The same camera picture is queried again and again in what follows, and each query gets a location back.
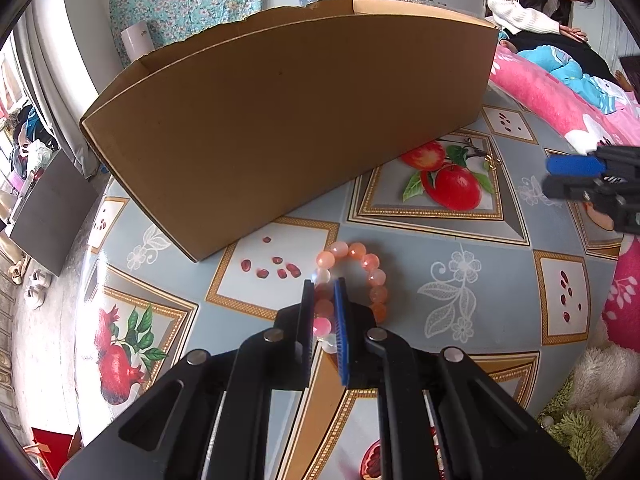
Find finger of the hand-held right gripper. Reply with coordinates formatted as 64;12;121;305
542;175;640;233
546;145;640;177

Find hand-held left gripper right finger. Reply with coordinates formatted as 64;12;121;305
333;276;586;480

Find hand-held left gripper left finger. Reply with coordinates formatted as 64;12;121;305
57;279;317;480

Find pink orange bead bracelet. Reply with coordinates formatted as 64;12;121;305
311;241;390;353

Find brown cardboard box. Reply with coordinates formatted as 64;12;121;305
79;0;501;263

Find pink floral blanket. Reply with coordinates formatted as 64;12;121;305
489;50;640;351

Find black garment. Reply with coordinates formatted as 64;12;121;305
500;27;618;83

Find light blue cartoon blanket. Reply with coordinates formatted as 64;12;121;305
515;45;633;113

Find fruit print table cover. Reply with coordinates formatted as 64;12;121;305
75;102;631;480

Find cream plush toy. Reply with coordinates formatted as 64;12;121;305
570;347;640;436

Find green plush toy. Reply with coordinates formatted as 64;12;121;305
537;375;626;478

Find red gift bag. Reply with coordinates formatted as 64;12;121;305
22;427;83;478

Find grey cabinet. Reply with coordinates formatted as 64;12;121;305
5;149;101;277

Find pile of clothes and bags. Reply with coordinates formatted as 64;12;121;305
10;105;61;181

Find pale pink rolled mat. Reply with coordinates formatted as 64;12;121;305
120;21;153;68

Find grey curtain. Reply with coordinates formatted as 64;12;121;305
12;10;108;178

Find hanging clothes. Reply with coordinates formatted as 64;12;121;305
0;50;21;126

